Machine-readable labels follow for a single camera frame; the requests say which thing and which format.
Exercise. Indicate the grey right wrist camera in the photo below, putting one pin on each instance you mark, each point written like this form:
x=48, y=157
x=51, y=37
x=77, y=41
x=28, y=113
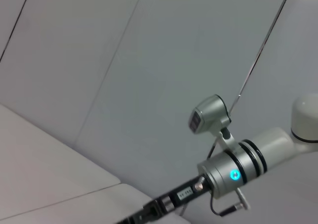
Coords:
x=211, y=114

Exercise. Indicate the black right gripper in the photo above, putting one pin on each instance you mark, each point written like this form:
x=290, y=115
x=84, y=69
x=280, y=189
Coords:
x=183, y=193

